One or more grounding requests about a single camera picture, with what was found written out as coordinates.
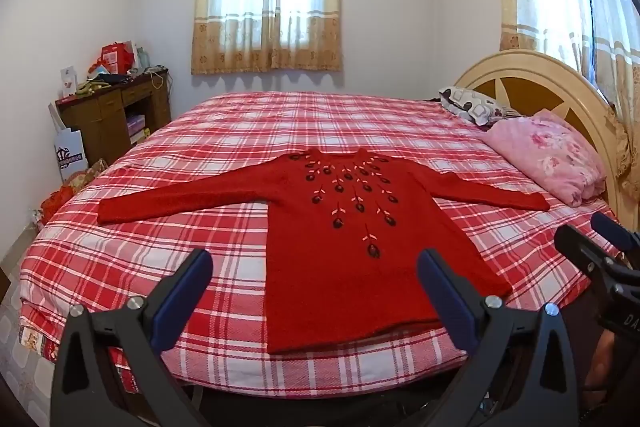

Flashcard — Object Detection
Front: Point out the red gift box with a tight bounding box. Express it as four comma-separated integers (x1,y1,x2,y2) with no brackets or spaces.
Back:
100,42,137,75

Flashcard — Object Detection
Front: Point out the bed with red plaid sheet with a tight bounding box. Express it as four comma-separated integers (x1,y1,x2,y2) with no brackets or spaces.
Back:
17,91,623,400

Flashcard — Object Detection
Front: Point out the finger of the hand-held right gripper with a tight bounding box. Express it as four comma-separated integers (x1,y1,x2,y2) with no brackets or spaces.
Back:
591,211,640,254
554,223,616,289

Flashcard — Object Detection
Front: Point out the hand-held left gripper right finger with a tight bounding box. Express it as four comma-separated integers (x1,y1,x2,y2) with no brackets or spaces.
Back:
416,248,581,427

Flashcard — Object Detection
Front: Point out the white paper bag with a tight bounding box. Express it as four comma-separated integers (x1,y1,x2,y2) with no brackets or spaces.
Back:
48,103,89,182

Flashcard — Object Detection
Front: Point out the pink floral pillow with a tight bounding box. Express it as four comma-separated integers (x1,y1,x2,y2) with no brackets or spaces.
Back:
482,109,608,208

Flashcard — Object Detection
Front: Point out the bunch of bananas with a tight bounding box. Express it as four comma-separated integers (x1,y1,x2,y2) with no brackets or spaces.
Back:
75,79,110,96

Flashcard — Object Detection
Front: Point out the brown wooden desk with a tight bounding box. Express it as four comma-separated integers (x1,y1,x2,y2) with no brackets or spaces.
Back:
55,68,172,168

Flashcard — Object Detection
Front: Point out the white greeting card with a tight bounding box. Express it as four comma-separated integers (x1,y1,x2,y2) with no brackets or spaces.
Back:
60,66,78,98

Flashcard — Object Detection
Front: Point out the red knitted sweater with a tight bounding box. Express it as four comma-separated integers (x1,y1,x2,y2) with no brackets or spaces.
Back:
97,148,551,355

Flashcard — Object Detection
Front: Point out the cream wooden headboard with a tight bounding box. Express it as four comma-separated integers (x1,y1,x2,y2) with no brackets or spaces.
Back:
452,49,640,233

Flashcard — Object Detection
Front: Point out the red floral cloth pile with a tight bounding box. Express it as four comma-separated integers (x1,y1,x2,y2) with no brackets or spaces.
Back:
40,158,108,225

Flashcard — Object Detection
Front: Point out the grey patterned pillow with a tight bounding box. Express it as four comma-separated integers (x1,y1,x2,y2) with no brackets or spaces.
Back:
439,87,516,126

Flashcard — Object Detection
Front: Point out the person's right hand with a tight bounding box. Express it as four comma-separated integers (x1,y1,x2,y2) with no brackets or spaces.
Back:
584,332,621,395

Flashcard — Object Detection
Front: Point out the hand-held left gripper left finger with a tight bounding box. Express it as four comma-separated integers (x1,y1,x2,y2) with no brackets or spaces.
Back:
50,248,215,427

